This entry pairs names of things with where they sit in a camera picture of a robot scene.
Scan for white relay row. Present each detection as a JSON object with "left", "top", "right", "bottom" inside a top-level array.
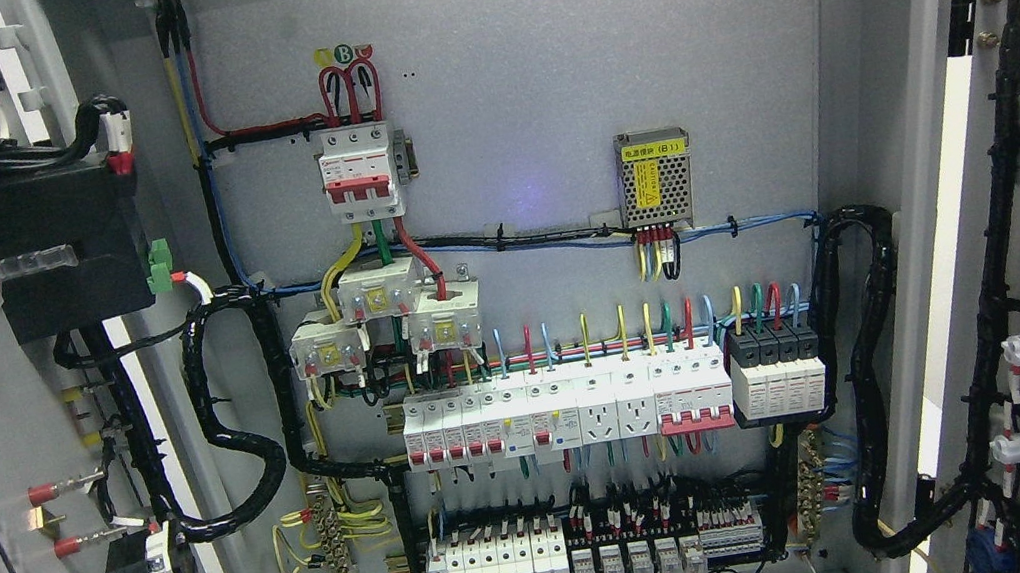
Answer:
[{"left": 565, "top": 494, "right": 709, "bottom": 573}]

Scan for black spiral cable loom right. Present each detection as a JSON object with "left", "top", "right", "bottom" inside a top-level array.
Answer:
[{"left": 804, "top": 200, "right": 945, "bottom": 565}]

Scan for brass ground terminal bar left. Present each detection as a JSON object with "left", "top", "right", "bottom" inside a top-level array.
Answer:
[{"left": 305, "top": 482, "right": 359, "bottom": 573}]

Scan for black digital power meter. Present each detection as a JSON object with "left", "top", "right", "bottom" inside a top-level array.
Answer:
[{"left": 0, "top": 159, "right": 153, "bottom": 344}]

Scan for white red-lever circuit breaker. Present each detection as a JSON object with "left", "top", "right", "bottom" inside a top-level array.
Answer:
[{"left": 648, "top": 345, "right": 737, "bottom": 436}]

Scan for brass terminal bar right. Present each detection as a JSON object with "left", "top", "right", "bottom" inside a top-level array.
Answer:
[{"left": 795, "top": 426, "right": 825, "bottom": 549}]

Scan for white red main breaker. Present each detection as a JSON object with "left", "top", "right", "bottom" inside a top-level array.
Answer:
[{"left": 317, "top": 121, "right": 419, "bottom": 225}]

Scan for metal mesh power supply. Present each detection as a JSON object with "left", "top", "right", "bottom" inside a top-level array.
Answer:
[{"left": 613, "top": 125, "right": 694, "bottom": 231}]

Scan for white socket modules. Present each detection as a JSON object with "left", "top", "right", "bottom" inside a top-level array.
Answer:
[{"left": 571, "top": 357, "right": 659, "bottom": 445}]

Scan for row of white mini breakers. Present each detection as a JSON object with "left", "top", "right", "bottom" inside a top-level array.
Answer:
[{"left": 402, "top": 370, "right": 584, "bottom": 471}]

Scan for black white surge protector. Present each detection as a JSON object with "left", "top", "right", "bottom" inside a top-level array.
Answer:
[{"left": 725, "top": 325, "right": 832, "bottom": 429}]

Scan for lower white breaker row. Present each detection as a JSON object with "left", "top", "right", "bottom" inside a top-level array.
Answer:
[{"left": 427, "top": 515, "right": 571, "bottom": 573}]

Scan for white current transformers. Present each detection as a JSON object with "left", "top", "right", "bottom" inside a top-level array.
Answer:
[{"left": 289, "top": 256, "right": 483, "bottom": 382}]

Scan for black spiral cable loom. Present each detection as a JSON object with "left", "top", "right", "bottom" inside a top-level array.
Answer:
[
  {"left": 804, "top": 200, "right": 945, "bottom": 565},
  {"left": 138, "top": 264, "right": 422, "bottom": 573}
]

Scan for black spiral cable loom left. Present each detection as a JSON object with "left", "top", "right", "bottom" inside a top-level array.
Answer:
[{"left": 138, "top": 264, "right": 422, "bottom": 573}]

